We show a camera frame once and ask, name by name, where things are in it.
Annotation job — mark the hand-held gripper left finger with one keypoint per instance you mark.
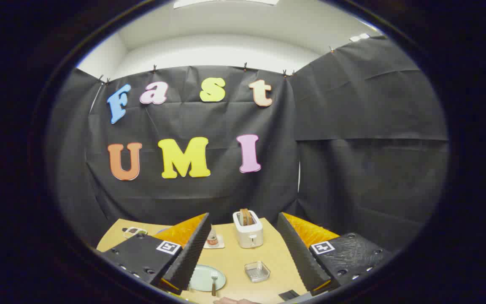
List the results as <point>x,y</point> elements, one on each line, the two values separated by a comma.
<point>192,253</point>

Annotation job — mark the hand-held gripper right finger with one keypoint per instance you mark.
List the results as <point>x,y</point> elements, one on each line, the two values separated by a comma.
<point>300,253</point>

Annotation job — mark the clear water bottle red cap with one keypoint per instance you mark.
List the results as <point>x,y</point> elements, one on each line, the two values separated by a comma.
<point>212,240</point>

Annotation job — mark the pale green round plate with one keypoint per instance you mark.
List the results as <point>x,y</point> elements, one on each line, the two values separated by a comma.
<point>202,278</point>

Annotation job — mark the small white square tray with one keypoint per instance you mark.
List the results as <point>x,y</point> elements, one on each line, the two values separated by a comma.
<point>220,244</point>

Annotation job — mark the small black block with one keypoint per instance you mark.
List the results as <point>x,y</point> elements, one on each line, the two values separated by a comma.
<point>288,294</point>

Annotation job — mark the perforated metal basket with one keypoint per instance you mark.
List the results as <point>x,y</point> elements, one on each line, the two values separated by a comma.
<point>257,272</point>

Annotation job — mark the white toaster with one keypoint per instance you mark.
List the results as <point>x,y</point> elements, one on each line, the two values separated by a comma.
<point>249,236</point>

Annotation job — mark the small white sauce dish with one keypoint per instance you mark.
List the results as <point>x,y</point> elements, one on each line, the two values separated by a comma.
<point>135,232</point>

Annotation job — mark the black backdrop cloth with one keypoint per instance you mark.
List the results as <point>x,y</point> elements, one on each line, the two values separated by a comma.
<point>226,192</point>

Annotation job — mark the ceiling light panel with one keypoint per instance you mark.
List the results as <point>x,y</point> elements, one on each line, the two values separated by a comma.
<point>226,2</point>

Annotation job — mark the white wall fixture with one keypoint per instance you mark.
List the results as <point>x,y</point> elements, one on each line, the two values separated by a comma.
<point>359,37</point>

